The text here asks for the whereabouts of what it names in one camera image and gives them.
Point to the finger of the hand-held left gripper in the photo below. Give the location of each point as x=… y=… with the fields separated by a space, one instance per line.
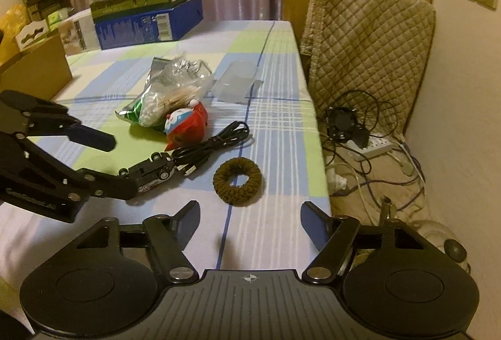
x=105 y=183
x=94 y=138

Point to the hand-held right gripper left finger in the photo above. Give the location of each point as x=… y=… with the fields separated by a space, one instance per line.
x=187 y=218

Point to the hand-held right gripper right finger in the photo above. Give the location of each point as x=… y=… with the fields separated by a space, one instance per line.
x=313 y=224

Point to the silver green tea packet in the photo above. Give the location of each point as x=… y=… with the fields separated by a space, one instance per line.
x=129 y=115

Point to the black toy car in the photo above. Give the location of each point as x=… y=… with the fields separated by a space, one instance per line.
x=154 y=171

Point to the bag of cotton swabs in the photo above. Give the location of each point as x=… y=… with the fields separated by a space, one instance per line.
x=164 y=103

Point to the crumpled white tissue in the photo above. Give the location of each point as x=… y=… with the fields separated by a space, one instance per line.
x=336 y=179

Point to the brown knitted hair scrunchie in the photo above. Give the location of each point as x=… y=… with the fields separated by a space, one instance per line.
x=251 y=187

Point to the brown cardboard box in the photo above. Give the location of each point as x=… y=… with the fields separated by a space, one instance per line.
x=35 y=70

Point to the red blue cartoon cat toy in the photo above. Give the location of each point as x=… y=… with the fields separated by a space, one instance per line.
x=191 y=121

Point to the black plug adapter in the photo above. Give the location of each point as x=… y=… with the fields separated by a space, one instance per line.
x=360 y=136

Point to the white power strip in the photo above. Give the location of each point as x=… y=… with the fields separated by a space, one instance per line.
x=376 y=146

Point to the plaid tablecloth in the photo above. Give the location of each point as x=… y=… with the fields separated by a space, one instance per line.
x=274 y=128

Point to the small white brown box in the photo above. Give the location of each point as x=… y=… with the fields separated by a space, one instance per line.
x=74 y=34

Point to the small black fan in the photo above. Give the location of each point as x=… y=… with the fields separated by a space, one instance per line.
x=340 y=121

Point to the blue cardboard box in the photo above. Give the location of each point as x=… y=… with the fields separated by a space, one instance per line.
x=133 y=29

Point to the white cardboard holder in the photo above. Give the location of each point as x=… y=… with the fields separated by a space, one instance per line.
x=29 y=35

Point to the clear glass pot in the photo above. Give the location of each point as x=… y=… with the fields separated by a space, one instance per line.
x=434 y=234

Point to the light green packet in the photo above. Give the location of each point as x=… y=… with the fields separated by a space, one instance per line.
x=58 y=18

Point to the yellow plastic bag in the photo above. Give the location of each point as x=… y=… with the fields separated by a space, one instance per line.
x=11 y=23

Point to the clear plastic container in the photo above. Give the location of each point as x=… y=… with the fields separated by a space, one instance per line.
x=235 y=79

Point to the beige quilted blanket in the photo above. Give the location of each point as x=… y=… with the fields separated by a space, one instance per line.
x=364 y=50

